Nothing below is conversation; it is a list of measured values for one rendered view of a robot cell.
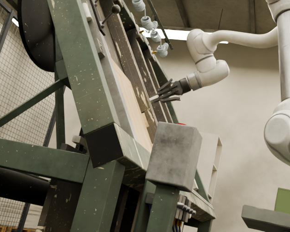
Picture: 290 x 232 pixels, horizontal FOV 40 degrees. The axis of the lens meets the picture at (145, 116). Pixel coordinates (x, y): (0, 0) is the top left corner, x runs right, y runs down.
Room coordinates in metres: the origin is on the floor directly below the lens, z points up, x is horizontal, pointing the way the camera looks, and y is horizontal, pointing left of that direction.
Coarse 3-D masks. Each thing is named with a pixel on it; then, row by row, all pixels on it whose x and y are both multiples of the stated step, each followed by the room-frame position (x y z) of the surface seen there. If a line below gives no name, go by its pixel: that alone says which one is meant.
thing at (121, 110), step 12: (84, 0) 1.60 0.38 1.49; (96, 24) 1.57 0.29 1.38; (96, 36) 1.56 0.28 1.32; (108, 60) 1.53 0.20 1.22; (108, 72) 1.53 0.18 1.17; (108, 84) 1.52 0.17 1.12; (120, 96) 1.50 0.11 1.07; (120, 108) 1.50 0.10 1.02; (120, 120) 1.49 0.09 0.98; (132, 132) 1.47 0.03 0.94
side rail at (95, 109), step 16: (48, 0) 1.36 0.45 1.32; (64, 0) 1.34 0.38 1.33; (80, 0) 1.37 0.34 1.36; (64, 16) 1.33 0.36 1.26; (80, 16) 1.31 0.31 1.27; (64, 32) 1.32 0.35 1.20; (80, 32) 1.30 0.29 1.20; (64, 48) 1.32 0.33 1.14; (80, 48) 1.29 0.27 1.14; (64, 64) 1.31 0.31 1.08; (80, 64) 1.29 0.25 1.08; (96, 64) 1.27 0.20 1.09; (80, 80) 1.28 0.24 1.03; (96, 80) 1.26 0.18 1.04; (80, 96) 1.28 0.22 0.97; (96, 96) 1.26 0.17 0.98; (80, 112) 1.27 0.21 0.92; (96, 112) 1.25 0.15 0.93; (112, 112) 1.24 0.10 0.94; (96, 128) 1.25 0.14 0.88
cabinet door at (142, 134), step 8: (120, 72) 1.79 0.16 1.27; (120, 80) 1.74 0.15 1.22; (128, 80) 1.93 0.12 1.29; (128, 88) 1.86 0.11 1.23; (128, 96) 1.79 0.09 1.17; (128, 104) 1.72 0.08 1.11; (136, 104) 1.89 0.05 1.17; (136, 112) 1.83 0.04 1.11; (136, 120) 1.76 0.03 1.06; (136, 128) 1.69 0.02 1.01; (144, 128) 1.86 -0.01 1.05; (144, 136) 1.80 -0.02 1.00; (144, 144) 1.73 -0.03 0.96
